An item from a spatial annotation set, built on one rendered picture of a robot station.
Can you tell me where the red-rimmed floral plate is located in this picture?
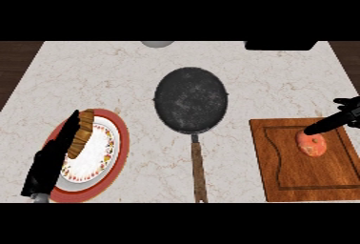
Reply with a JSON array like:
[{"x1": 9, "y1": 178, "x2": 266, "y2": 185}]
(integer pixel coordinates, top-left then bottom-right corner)
[{"x1": 43, "y1": 108, "x2": 132, "y2": 204}]

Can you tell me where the brown wooden cutting board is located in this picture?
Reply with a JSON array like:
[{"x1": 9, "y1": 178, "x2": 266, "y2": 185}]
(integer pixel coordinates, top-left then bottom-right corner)
[{"x1": 248, "y1": 116, "x2": 360, "y2": 203}]

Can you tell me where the grey round object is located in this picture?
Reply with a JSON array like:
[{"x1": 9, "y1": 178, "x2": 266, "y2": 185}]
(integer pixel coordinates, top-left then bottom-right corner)
[{"x1": 141, "y1": 40, "x2": 176, "y2": 49}]

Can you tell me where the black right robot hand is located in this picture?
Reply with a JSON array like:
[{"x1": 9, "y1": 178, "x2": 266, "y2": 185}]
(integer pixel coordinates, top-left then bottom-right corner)
[{"x1": 303, "y1": 96, "x2": 360, "y2": 136}]

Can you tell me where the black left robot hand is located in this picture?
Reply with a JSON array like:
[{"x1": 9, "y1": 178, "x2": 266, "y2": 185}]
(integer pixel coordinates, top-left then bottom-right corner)
[{"x1": 20, "y1": 109, "x2": 81, "y2": 197}]

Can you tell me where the black frying pan wooden handle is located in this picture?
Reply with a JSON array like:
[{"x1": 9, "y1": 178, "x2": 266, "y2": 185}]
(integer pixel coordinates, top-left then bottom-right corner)
[{"x1": 152, "y1": 67, "x2": 231, "y2": 204}]

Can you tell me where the black appliance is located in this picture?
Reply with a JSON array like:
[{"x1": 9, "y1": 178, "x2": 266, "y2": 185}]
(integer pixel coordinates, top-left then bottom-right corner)
[{"x1": 244, "y1": 40, "x2": 319, "y2": 51}]

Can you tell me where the brown croissant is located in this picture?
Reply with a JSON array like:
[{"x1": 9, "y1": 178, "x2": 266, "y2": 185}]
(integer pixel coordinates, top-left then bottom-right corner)
[{"x1": 67, "y1": 109, "x2": 96, "y2": 160}]

